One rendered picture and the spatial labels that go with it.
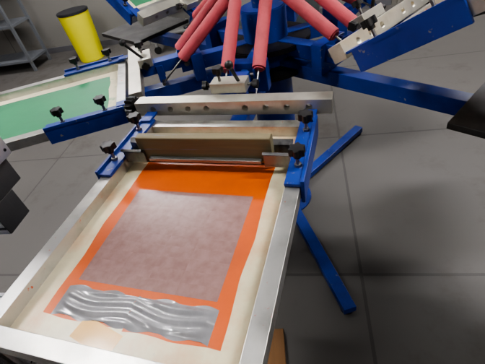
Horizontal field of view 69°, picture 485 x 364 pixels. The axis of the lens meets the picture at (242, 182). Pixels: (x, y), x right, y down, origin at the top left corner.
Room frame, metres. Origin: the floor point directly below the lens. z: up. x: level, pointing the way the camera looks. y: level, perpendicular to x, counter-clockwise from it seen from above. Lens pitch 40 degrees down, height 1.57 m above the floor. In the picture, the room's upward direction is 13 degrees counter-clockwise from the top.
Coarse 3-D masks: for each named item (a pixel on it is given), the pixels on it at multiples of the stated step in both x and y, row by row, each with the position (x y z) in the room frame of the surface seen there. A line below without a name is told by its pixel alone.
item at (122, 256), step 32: (128, 192) 0.80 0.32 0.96; (160, 192) 0.76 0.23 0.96; (192, 192) 0.73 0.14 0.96; (128, 224) 0.67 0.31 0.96; (160, 224) 0.64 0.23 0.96; (96, 256) 0.58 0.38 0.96; (128, 256) 0.56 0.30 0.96; (64, 288) 0.51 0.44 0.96; (96, 288) 0.49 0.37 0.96; (128, 288) 0.47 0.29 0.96
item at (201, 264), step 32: (224, 192) 0.70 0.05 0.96; (256, 192) 0.68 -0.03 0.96; (192, 224) 0.61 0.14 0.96; (224, 224) 0.59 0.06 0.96; (256, 224) 0.57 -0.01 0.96; (160, 256) 0.54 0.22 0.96; (192, 256) 0.51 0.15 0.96; (224, 256) 0.49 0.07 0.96; (160, 288) 0.45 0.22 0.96; (192, 288) 0.43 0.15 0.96; (224, 288) 0.41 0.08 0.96; (224, 320) 0.35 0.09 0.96
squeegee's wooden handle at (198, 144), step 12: (144, 144) 0.90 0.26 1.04; (156, 144) 0.88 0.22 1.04; (168, 144) 0.87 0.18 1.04; (180, 144) 0.85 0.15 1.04; (192, 144) 0.84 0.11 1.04; (204, 144) 0.82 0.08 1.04; (216, 144) 0.81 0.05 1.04; (228, 144) 0.80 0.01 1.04; (240, 144) 0.78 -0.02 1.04; (252, 144) 0.77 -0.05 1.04; (264, 144) 0.76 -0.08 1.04; (180, 156) 0.86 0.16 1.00; (192, 156) 0.84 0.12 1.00; (204, 156) 0.83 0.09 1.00; (216, 156) 0.81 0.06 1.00; (228, 156) 0.80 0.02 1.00; (240, 156) 0.78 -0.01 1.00; (252, 156) 0.77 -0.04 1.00
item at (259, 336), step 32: (160, 128) 1.07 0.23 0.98; (192, 128) 1.02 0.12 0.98; (224, 128) 0.97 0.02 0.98; (256, 128) 0.93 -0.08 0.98; (288, 128) 0.89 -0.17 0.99; (96, 192) 0.78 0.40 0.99; (288, 192) 0.61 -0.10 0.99; (64, 224) 0.68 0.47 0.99; (288, 224) 0.51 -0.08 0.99; (288, 256) 0.45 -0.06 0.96; (32, 288) 0.52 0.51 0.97; (0, 320) 0.44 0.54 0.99; (256, 320) 0.31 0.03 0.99; (32, 352) 0.35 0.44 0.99; (64, 352) 0.33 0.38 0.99; (96, 352) 0.32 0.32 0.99; (256, 352) 0.26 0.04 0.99
